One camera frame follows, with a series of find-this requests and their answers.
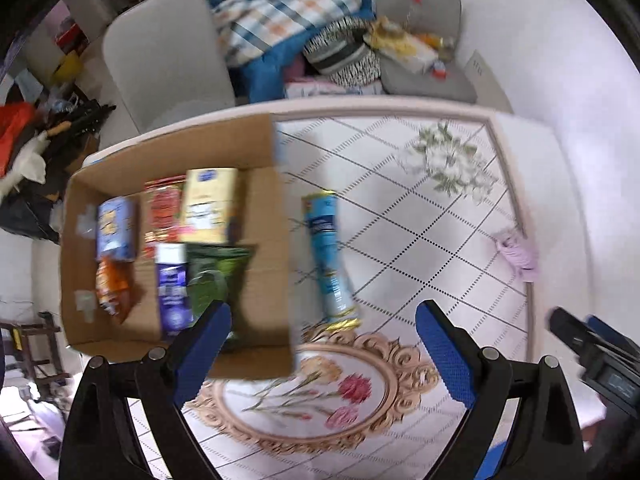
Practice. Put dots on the clear plastic bottle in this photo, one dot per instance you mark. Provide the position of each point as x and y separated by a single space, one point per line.
414 12

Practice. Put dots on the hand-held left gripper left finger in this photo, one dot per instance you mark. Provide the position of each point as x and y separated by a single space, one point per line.
200 360

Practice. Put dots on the plaid blanket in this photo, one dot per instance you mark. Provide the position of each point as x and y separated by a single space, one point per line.
270 15

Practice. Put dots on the white plush goose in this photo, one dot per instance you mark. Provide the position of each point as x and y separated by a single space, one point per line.
30 165

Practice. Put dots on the cardboard box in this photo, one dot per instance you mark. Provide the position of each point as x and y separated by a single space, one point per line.
270 240

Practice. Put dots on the long blue tube packet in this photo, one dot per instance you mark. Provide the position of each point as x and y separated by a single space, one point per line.
327 255

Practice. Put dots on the red plastic bag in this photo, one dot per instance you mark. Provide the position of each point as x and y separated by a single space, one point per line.
12 130

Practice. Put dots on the orange snack packet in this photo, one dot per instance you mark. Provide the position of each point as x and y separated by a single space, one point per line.
114 290

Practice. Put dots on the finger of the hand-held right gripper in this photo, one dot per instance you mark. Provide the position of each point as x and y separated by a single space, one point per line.
572 330
615 335

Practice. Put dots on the pile of clothes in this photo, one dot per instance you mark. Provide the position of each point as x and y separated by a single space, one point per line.
270 75

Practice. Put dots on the small purple cloth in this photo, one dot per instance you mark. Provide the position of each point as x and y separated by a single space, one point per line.
517 255

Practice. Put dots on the yellow bucket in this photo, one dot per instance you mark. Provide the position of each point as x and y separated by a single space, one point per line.
67 66

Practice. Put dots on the pink cloth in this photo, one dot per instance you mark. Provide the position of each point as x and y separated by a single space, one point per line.
320 89

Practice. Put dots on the red snack packet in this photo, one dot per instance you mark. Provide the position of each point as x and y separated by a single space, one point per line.
160 215

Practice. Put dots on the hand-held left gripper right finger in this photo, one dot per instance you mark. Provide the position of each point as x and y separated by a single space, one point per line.
445 355

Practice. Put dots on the black stroller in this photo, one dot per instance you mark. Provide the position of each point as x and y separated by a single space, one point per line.
30 215

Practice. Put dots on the green snack packet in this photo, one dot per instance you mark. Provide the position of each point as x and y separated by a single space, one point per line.
215 275

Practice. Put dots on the light grey dining chair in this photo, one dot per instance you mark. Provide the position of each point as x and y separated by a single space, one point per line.
165 55

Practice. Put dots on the blue cracker packet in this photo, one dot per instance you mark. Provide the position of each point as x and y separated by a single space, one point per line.
117 227

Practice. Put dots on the purple and white tissue pack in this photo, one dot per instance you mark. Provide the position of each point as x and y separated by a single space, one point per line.
172 290

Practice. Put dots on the small red and white packet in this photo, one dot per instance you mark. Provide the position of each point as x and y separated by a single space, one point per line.
439 70

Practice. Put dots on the white and yellow box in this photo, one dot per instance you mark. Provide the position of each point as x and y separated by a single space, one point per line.
405 52

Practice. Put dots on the dark wooden rack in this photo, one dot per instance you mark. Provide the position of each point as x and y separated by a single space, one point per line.
35 345

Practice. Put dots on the grey cushioned chair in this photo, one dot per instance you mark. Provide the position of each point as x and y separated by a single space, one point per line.
435 85

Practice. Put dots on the black and white striped cloth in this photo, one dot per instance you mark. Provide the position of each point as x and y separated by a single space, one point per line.
345 60

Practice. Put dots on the floral printed tablecloth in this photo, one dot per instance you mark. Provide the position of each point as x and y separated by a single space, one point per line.
400 220

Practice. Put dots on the yellow tissue pack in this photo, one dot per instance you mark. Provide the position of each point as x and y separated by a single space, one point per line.
207 205

